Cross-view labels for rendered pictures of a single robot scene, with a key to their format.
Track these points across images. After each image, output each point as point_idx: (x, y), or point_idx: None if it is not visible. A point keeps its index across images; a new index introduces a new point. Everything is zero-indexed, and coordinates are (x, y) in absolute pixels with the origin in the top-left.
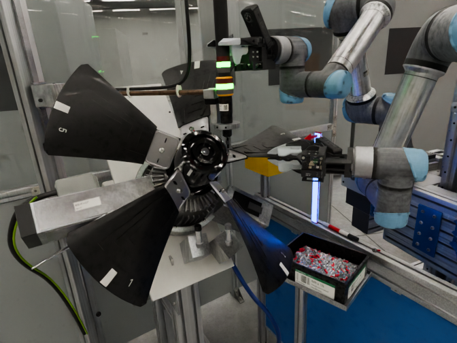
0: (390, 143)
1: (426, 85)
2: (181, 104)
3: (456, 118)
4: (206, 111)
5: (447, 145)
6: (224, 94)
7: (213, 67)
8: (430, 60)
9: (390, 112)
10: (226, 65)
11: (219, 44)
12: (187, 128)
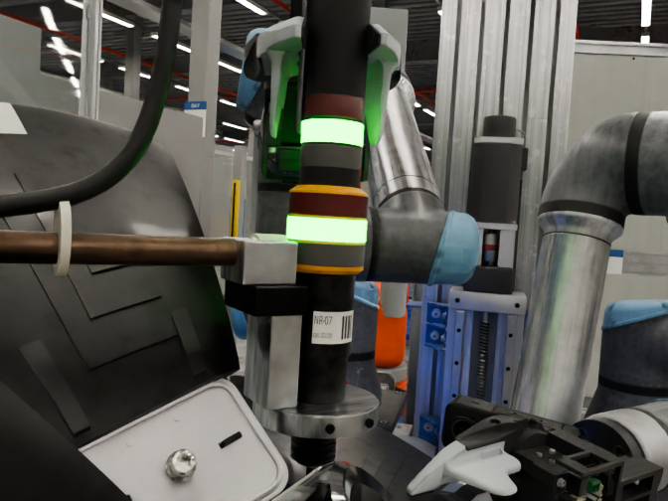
0: (575, 392)
1: (607, 258)
2: (9, 318)
3: (462, 320)
4: (210, 349)
5: (444, 375)
6: (355, 265)
7: (95, 142)
8: (618, 208)
9: (557, 317)
10: (362, 141)
11: (386, 42)
12: (116, 462)
